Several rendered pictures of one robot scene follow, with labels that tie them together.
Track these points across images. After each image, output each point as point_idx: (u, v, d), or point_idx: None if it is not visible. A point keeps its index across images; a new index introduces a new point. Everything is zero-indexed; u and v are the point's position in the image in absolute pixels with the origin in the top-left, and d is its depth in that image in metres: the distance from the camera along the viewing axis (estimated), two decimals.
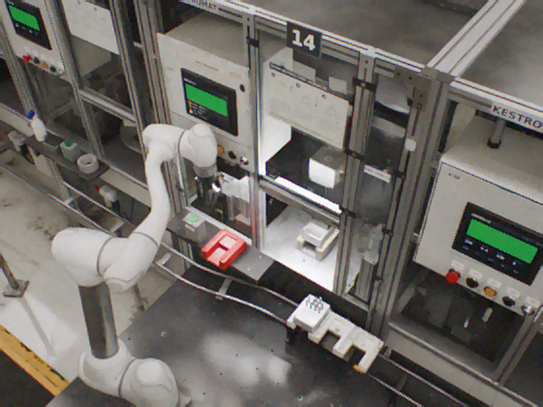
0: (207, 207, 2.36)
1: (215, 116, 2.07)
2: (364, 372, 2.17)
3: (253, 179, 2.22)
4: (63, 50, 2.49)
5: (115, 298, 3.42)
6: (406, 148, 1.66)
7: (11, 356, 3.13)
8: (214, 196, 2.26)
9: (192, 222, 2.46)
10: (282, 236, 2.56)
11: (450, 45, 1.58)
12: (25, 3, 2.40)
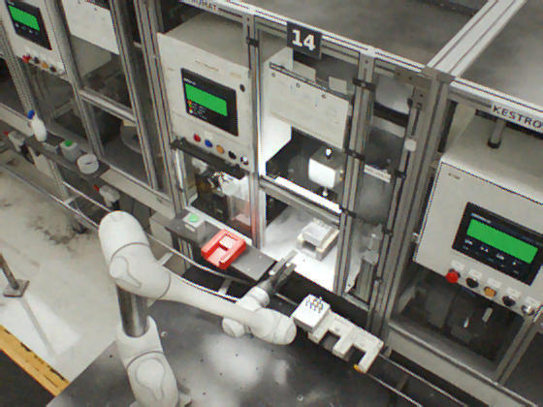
0: (288, 266, 2.38)
1: (215, 116, 2.07)
2: (364, 372, 2.17)
3: (253, 179, 2.22)
4: (63, 50, 2.49)
5: (115, 298, 3.42)
6: (406, 148, 1.66)
7: (11, 356, 3.13)
8: None
9: (192, 222, 2.46)
10: (282, 236, 2.56)
11: (450, 45, 1.58)
12: (25, 3, 2.40)
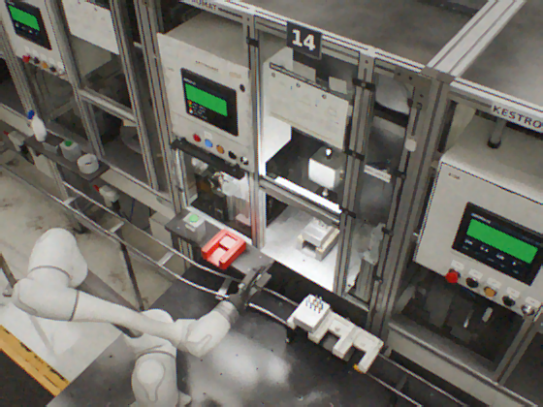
0: (261, 278, 2.19)
1: (215, 116, 2.07)
2: (364, 372, 2.17)
3: (253, 179, 2.22)
4: (63, 50, 2.49)
5: None
6: (406, 148, 1.66)
7: (11, 356, 3.13)
8: None
9: (192, 222, 2.46)
10: (282, 236, 2.56)
11: (450, 45, 1.58)
12: (25, 3, 2.40)
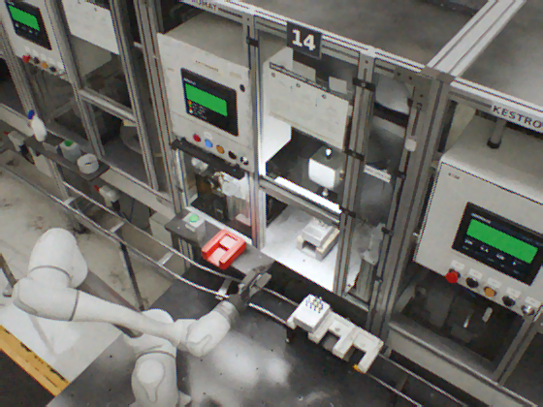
0: (261, 278, 2.19)
1: (215, 116, 2.07)
2: (364, 372, 2.17)
3: (253, 179, 2.22)
4: (63, 50, 2.49)
5: None
6: (406, 148, 1.66)
7: (11, 356, 3.13)
8: None
9: (192, 222, 2.46)
10: (282, 236, 2.56)
11: (450, 45, 1.58)
12: (25, 3, 2.40)
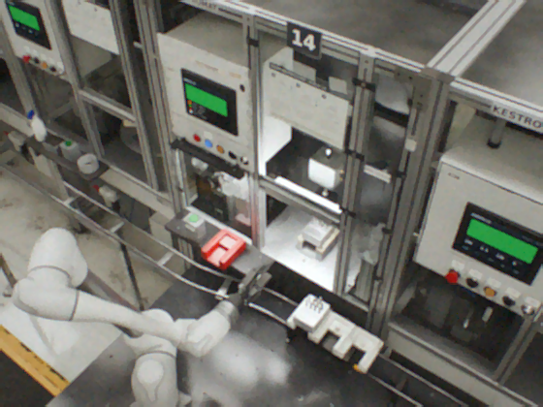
0: (261, 277, 2.19)
1: (215, 116, 2.07)
2: (364, 372, 2.17)
3: (253, 179, 2.22)
4: (63, 50, 2.49)
5: None
6: (406, 148, 1.66)
7: (11, 356, 3.13)
8: None
9: (192, 222, 2.46)
10: (282, 236, 2.56)
11: (450, 45, 1.58)
12: (25, 3, 2.40)
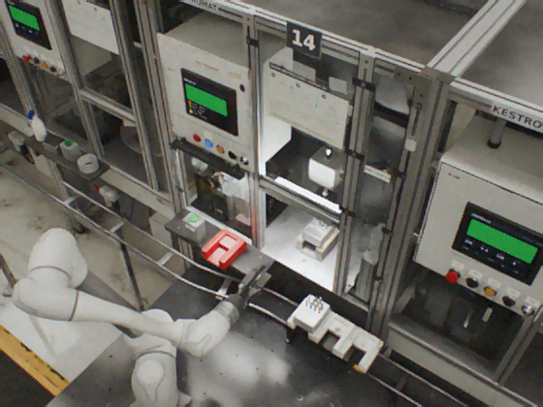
0: (261, 277, 2.19)
1: (215, 116, 2.07)
2: (364, 372, 2.17)
3: (253, 179, 2.22)
4: (63, 50, 2.49)
5: None
6: (406, 148, 1.66)
7: (11, 356, 3.13)
8: None
9: (192, 222, 2.46)
10: (282, 236, 2.56)
11: (450, 45, 1.58)
12: (25, 3, 2.40)
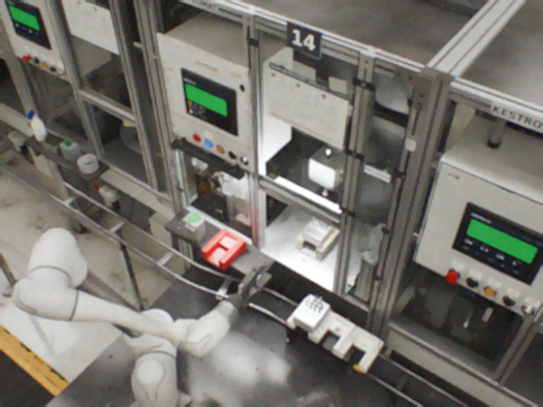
0: (261, 278, 2.19)
1: (215, 116, 2.07)
2: (364, 372, 2.17)
3: (253, 179, 2.22)
4: (63, 50, 2.49)
5: None
6: (406, 148, 1.66)
7: (11, 356, 3.13)
8: None
9: (192, 222, 2.46)
10: (282, 236, 2.56)
11: (450, 45, 1.58)
12: (25, 3, 2.40)
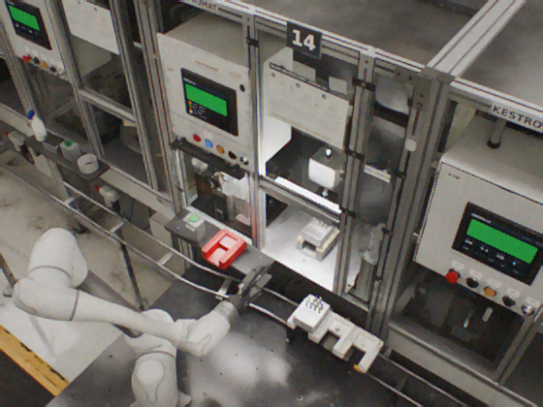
0: (262, 278, 2.19)
1: (215, 116, 2.07)
2: (364, 372, 2.17)
3: (253, 179, 2.22)
4: (63, 50, 2.49)
5: None
6: (406, 148, 1.66)
7: (11, 356, 3.13)
8: None
9: (192, 222, 2.46)
10: (282, 236, 2.56)
11: (450, 45, 1.58)
12: (25, 3, 2.40)
